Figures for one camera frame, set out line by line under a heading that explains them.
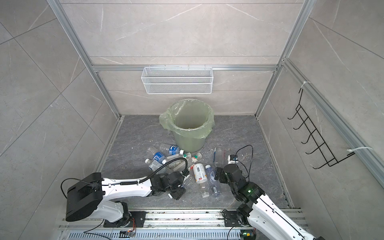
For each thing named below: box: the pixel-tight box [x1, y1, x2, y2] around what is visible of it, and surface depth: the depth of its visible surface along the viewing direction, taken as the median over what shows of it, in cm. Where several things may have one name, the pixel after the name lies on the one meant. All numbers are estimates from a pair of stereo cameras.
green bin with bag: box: [159, 99, 215, 153], surface depth 90 cm
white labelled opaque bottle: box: [193, 163, 208, 184], surface depth 85 cm
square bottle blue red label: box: [213, 146, 224, 168], surface depth 95 cm
